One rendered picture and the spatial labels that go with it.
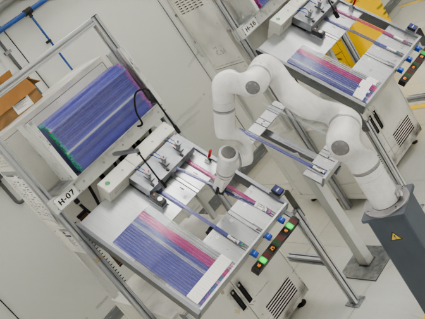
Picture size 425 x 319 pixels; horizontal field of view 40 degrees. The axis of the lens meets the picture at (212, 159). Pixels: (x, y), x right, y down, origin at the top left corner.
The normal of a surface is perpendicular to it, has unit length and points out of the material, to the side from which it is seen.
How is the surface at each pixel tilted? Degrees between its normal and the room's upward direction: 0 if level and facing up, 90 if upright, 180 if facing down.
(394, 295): 0
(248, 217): 44
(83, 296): 90
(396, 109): 90
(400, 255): 90
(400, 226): 90
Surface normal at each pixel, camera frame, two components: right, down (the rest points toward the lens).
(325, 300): -0.55, -0.77
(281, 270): 0.58, -0.05
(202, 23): -0.60, 0.64
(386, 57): 0.02, -0.58
